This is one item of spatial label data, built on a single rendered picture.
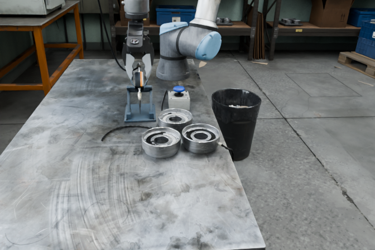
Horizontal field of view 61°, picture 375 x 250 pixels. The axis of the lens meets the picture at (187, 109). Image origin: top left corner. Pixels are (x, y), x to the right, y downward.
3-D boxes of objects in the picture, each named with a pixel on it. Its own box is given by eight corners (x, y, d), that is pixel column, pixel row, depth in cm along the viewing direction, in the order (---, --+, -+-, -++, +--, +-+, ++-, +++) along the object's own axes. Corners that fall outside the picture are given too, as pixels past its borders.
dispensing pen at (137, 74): (135, 113, 100) (134, 61, 103) (135, 114, 104) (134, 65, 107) (142, 112, 101) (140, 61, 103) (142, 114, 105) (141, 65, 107)
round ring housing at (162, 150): (179, 160, 83) (179, 147, 81) (138, 158, 83) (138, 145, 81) (181, 140, 92) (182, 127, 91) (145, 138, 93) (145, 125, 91)
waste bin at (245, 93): (259, 163, 222) (268, 107, 204) (212, 165, 219) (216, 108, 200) (246, 138, 253) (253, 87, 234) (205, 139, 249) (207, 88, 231)
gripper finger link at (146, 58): (154, 73, 110) (149, 47, 106) (155, 79, 105) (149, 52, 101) (145, 75, 110) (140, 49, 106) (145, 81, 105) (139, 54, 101)
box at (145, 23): (155, 26, 419) (154, -4, 403) (116, 26, 410) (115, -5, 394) (152, 20, 455) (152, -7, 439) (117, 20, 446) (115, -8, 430)
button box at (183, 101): (190, 110, 110) (190, 97, 108) (169, 111, 109) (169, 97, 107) (187, 101, 117) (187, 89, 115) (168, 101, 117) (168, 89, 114)
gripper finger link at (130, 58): (133, 75, 110) (136, 49, 106) (132, 81, 104) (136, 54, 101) (124, 74, 109) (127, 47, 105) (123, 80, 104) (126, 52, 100)
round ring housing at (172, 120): (198, 131, 97) (198, 119, 96) (167, 139, 93) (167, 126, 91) (182, 117, 106) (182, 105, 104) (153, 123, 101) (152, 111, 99)
